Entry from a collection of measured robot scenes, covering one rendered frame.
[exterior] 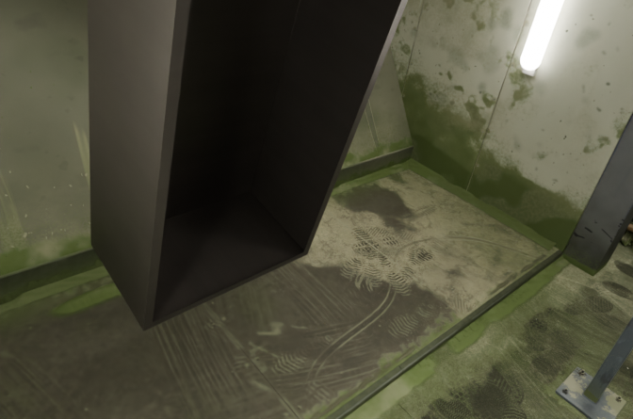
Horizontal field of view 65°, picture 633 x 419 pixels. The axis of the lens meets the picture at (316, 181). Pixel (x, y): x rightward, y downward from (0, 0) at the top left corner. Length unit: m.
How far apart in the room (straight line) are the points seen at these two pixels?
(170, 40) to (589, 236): 2.47
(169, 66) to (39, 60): 1.43
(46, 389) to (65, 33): 1.36
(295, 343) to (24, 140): 1.31
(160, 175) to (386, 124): 2.32
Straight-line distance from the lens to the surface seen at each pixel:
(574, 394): 2.32
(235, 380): 1.89
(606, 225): 2.90
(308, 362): 1.96
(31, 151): 2.23
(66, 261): 2.24
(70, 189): 2.24
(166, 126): 0.98
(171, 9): 0.87
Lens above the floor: 1.56
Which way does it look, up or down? 30 degrees down
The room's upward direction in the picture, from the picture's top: 9 degrees clockwise
